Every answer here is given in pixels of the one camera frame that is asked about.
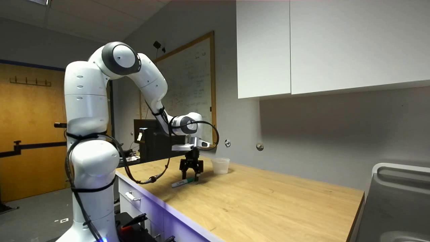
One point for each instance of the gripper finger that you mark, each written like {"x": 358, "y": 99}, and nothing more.
{"x": 199, "y": 170}
{"x": 183, "y": 170}

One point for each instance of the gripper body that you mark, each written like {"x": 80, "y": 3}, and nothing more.
{"x": 192, "y": 155}

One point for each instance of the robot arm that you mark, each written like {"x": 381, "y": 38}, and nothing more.
{"x": 86, "y": 111}

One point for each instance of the green marker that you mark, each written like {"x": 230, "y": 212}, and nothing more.
{"x": 182, "y": 183}

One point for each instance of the clear plastic bowl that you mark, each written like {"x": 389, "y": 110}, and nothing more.
{"x": 220, "y": 166}

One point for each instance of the black monitor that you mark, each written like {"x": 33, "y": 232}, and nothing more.
{"x": 153, "y": 144}

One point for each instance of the white drawer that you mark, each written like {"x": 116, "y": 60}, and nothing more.
{"x": 134, "y": 198}

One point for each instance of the black and red tool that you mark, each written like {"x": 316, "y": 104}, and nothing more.
{"x": 131, "y": 225}

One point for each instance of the wood framed whiteboard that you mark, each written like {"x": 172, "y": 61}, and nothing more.
{"x": 193, "y": 77}

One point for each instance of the narrow white cabinet door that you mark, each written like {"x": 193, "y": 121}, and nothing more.
{"x": 263, "y": 48}

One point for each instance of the wooden door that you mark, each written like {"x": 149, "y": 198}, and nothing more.
{"x": 30, "y": 114}

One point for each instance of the wide white cabinet door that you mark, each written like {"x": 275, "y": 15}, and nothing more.
{"x": 359, "y": 43}

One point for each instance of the stainless steel sink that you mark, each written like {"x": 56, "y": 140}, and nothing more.
{"x": 396, "y": 205}

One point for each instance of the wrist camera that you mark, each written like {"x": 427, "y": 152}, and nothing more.
{"x": 203, "y": 143}

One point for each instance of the round metal wall fitting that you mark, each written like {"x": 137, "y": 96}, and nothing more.
{"x": 227, "y": 143}
{"x": 259, "y": 147}

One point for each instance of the small black wall device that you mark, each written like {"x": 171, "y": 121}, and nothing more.
{"x": 157, "y": 44}

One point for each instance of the white wall cabinet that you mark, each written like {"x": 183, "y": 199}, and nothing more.
{"x": 332, "y": 47}

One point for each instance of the coat hook rail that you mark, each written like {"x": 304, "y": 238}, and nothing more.
{"x": 30, "y": 82}

